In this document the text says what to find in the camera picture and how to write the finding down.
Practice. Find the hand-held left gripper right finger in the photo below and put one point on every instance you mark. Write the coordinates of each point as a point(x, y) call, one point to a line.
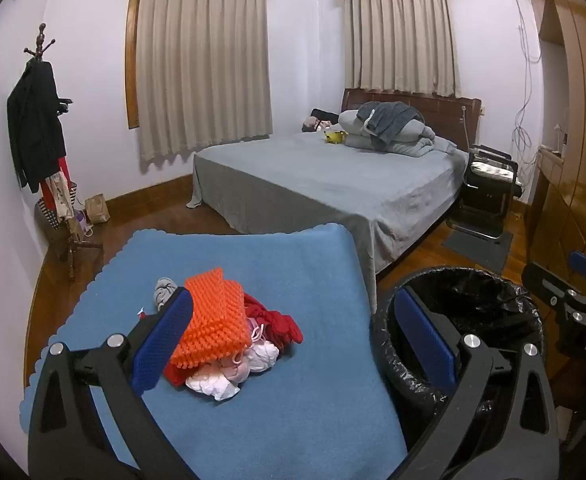
point(423, 335)

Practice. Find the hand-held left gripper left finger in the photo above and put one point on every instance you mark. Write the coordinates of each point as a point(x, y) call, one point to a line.
point(165, 340)

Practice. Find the grey sock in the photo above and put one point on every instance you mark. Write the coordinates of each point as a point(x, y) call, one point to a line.
point(164, 292)

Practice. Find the orange bumpy foam sheet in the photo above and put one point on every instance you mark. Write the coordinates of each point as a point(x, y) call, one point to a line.
point(213, 320)

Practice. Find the trash bin with black bag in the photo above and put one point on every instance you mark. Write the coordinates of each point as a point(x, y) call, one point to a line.
point(473, 295)

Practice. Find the pink face mask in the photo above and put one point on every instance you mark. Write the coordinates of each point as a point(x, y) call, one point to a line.
point(256, 332)

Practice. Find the red plastic bag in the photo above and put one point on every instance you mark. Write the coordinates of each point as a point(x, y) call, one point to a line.
point(285, 330)

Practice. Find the grey floor mat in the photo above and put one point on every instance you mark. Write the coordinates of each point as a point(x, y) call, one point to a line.
point(473, 252)

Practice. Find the black metal chair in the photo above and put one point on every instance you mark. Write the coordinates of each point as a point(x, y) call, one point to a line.
point(488, 200)

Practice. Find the pale chair cushion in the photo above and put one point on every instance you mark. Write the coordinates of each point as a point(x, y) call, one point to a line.
point(493, 170)

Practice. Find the small purple bag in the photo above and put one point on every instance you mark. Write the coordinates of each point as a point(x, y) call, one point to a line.
point(82, 222)

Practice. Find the blue scalloped table cloth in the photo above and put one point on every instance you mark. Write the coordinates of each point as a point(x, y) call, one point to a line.
point(293, 270)

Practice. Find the brown paper bag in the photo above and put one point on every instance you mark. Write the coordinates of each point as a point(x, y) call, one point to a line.
point(98, 210)

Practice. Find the striped tote bag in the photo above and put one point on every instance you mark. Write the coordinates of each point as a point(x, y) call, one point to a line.
point(48, 220)

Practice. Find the beige cloth bag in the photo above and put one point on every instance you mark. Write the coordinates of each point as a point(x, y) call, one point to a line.
point(62, 195)

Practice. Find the bed with grey sheet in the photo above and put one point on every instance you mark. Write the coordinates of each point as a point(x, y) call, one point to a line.
point(323, 185)

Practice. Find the red garment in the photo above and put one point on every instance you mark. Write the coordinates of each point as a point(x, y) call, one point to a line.
point(48, 201)

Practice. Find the grey folded quilt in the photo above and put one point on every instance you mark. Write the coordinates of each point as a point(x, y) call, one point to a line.
point(413, 140)

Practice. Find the brown wooden headboard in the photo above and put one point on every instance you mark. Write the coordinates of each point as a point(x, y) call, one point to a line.
point(448, 110)

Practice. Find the yellow plush toy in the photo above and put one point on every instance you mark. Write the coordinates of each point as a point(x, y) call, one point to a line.
point(334, 136)

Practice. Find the dark grey garment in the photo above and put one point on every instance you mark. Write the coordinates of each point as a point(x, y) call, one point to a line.
point(393, 115)

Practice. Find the pink doll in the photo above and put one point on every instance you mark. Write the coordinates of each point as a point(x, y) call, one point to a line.
point(313, 124)

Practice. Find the black pillow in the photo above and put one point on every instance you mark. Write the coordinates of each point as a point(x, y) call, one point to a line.
point(323, 112)

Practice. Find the black coat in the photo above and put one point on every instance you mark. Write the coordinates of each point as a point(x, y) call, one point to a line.
point(35, 120)

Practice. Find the wide beige curtain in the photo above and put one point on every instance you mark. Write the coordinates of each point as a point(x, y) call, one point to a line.
point(203, 70)

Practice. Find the narrow beige curtain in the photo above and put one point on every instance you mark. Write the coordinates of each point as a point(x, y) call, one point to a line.
point(398, 40)

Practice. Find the wooden coat rack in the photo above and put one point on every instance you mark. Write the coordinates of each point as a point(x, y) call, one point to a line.
point(42, 34)

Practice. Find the wooden window frame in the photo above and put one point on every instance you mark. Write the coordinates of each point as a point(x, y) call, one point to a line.
point(133, 60)

